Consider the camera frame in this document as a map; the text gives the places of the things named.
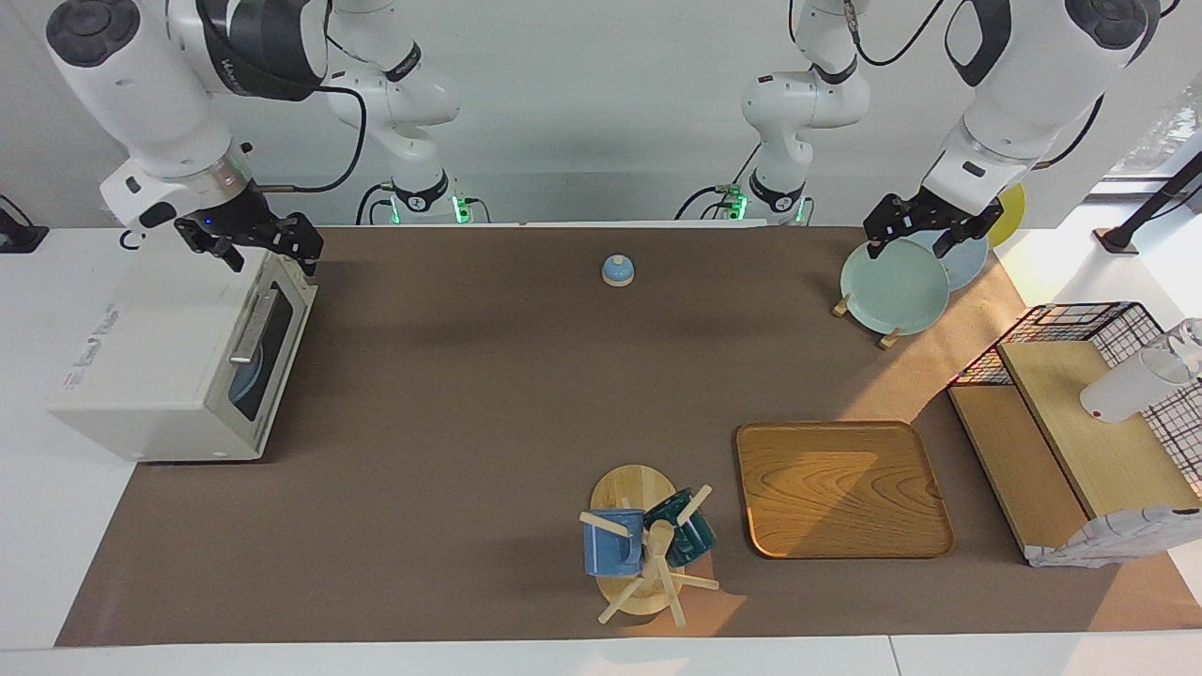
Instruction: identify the black clamp mount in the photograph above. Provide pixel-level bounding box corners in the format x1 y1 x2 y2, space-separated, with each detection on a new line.
0 192 48 254

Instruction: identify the blue mug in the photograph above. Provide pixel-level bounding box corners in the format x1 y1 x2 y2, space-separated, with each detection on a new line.
582 508 647 577

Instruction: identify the light blue plate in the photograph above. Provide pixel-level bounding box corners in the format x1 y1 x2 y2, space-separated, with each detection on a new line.
230 361 273 421
906 228 990 292

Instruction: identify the white cup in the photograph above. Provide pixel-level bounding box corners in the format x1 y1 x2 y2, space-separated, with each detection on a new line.
1080 343 1194 423

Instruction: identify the dark green mug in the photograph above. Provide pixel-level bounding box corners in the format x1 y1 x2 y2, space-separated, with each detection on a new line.
644 488 718 568

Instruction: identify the wooden serving tray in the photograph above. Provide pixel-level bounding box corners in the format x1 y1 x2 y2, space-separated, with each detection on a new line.
735 421 956 561

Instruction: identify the beige toaster oven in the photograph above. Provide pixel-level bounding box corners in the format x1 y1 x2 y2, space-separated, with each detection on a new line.
47 246 318 463

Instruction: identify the clear glass cup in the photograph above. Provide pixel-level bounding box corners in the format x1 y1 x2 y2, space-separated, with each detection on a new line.
1164 317 1202 376

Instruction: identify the wooden shelf unit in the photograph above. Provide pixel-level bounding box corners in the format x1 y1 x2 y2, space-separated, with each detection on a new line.
947 338 1202 564

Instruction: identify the black wire basket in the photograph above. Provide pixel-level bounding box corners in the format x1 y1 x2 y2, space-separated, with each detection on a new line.
948 300 1202 494

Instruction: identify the black stand arm wooden base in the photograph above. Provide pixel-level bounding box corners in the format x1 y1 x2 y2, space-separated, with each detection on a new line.
1094 150 1202 256

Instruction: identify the black base cable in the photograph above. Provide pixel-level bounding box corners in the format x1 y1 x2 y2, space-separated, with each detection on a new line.
674 141 763 222
355 181 395 226

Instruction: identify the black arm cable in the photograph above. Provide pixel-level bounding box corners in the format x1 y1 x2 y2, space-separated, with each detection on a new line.
794 0 1104 170
249 84 369 195

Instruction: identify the wooden mug tree stand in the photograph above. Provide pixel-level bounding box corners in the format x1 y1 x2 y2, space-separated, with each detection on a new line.
578 464 721 628

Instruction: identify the yellow plate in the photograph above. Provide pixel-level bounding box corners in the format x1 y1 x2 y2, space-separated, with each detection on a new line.
994 183 1027 249

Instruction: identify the brown table mat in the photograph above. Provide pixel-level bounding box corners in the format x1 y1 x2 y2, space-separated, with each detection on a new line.
54 225 1202 649

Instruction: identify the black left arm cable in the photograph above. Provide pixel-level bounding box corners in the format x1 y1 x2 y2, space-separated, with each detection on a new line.
794 0 1104 170

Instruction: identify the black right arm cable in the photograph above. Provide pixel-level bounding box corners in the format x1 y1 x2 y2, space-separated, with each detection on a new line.
249 84 369 195

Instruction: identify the wooden dish rack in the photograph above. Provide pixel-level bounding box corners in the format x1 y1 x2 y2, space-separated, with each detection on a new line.
831 293 904 350

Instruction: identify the white patterned cloth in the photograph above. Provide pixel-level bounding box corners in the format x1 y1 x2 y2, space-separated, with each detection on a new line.
1026 505 1202 570

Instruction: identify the pale green plate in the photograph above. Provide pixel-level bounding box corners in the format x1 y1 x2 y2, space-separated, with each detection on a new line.
839 237 951 336

